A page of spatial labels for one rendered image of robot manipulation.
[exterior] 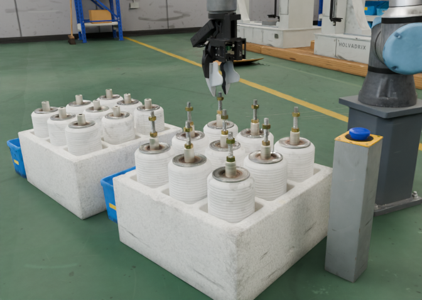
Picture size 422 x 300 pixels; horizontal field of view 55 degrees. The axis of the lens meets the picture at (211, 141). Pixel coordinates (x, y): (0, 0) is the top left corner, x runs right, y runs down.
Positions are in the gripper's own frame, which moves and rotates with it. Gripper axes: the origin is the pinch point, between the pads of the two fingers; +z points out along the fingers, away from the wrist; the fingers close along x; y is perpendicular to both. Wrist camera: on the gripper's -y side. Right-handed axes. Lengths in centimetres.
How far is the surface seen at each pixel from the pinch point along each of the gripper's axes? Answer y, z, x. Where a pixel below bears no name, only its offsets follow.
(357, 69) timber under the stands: -91, 31, 208
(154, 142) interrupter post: 5.5, 7.7, -23.9
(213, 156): 15.5, 10.9, -14.3
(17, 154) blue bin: -62, 26, -41
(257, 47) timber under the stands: -241, 29, 249
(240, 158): 19.0, 11.8, -9.0
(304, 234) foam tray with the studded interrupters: 32.8, 28.5, -1.7
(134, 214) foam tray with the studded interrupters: 6.1, 24.1, -30.9
